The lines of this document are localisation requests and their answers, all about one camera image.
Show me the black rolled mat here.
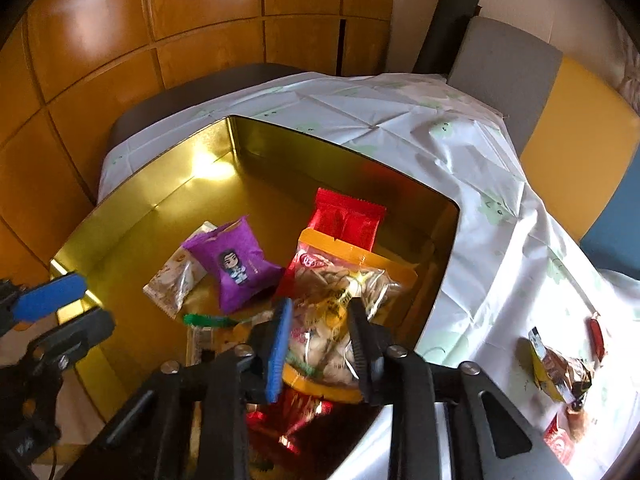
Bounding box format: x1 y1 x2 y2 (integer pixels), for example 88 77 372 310
412 0 482 77

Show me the green-edged biscuit packet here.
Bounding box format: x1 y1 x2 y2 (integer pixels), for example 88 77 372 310
182 310 273 366

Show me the red candy packet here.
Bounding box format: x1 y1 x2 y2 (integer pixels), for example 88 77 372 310
589 311 607 363

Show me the white snack packet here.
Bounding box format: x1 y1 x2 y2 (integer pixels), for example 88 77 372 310
142 221 218 320

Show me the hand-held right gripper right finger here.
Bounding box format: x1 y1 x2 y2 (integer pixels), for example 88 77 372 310
347 297 576 480

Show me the brown bread packet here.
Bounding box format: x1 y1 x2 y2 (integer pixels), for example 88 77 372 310
528 326 595 405

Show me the orange-edged clear snack packet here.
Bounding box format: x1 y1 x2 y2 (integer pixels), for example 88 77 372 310
280 227 418 406

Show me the red and white packet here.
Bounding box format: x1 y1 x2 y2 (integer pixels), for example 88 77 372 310
542 412 576 466

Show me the grey yellow blue headboard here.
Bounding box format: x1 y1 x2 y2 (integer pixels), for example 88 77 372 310
446 16 640 281

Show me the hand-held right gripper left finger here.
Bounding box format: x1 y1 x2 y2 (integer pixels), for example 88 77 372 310
62 297 296 480

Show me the shiny red foil packet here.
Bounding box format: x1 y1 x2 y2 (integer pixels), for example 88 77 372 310
245 387 336 456

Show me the purple snack packet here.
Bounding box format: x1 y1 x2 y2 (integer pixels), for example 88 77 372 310
181 215 286 313

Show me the red serrated-edge packet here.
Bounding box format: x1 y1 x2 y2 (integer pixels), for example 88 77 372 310
274 187 388 301

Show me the wooden wardrobe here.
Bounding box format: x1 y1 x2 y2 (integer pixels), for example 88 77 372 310
0 0 398 311

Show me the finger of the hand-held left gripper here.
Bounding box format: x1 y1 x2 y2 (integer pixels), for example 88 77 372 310
27 307 117 362
0 272 89 325

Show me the gold tin box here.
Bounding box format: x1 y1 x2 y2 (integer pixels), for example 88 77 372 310
50 115 461 461

